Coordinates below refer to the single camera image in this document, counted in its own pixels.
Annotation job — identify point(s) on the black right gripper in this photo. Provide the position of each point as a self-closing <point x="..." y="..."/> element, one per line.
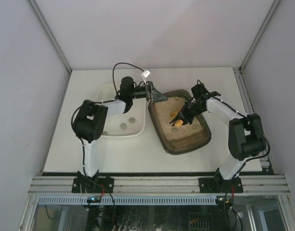
<point x="187" y="114"/>

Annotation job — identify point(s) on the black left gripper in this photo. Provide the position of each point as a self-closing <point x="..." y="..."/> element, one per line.
<point x="149" y="91"/>

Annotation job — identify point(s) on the yellow plastic litter scoop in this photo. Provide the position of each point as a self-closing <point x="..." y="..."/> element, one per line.
<point x="176" y="120"/>

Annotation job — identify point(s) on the dark translucent litter box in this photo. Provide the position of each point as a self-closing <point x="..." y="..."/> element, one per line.
<point x="185" y="139"/>

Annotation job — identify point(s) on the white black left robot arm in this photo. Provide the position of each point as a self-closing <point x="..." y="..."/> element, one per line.
<point x="88" y="120"/>

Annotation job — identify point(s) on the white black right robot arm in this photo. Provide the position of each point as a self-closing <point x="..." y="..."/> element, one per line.
<point x="246" y="138"/>

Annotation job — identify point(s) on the white plastic waste bin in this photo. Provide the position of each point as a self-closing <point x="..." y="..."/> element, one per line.
<point x="138" y="111"/>

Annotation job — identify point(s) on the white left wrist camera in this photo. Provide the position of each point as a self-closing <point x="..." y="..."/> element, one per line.
<point x="145" y="74"/>

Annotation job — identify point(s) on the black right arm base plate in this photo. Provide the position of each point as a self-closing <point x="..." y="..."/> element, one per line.
<point x="210" y="185"/>

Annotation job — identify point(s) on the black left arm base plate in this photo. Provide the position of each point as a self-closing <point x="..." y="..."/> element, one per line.
<point x="95" y="185"/>

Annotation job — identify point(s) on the grey slotted cable duct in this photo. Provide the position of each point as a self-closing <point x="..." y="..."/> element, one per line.
<point x="127" y="200"/>

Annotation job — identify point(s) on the aluminium front rail frame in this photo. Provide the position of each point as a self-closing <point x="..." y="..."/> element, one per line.
<point x="252" y="185"/>

